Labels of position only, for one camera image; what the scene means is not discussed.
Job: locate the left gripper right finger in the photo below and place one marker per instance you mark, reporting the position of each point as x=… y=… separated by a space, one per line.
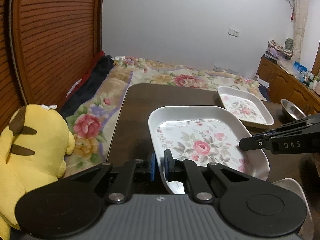
x=188 y=173

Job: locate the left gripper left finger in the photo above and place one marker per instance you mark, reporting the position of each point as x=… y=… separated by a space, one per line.
x=132 y=177

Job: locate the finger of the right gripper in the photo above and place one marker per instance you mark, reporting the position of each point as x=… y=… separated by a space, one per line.
x=257 y=141

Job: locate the stainless steel bowl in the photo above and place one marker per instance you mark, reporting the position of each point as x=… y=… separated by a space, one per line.
x=291 y=111

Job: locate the small floral rectangular plate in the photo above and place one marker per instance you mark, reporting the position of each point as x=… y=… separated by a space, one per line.
x=248 y=108

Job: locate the large floral rectangular plate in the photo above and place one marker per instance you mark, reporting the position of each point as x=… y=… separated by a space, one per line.
x=203 y=134

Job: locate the wooden sideboard cabinet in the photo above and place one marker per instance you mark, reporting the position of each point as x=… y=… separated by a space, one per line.
x=285 y=86

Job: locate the white cardboard box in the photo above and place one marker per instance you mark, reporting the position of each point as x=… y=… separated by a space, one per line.
x=264 y=83

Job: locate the floral bed blanket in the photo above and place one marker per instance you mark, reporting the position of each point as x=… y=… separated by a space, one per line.
x=112 y=117

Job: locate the clutter pile on sideboard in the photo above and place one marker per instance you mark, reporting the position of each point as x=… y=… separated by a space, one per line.
x=278 y=51

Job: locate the dark clothes beside bed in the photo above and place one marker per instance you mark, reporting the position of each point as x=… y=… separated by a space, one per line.
x=88 y=85

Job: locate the yellow Pikachu plush toy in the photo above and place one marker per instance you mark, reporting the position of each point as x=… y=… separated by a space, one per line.
x=33 y=147

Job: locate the cream curtain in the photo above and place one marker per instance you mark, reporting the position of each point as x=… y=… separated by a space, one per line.
x=300 y=16

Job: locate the brown louvered wooden wardrobe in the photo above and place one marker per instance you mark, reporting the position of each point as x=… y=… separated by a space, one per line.
x=46 y=46

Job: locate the white wall light switch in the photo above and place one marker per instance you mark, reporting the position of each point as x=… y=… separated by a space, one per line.
x=233 y=32

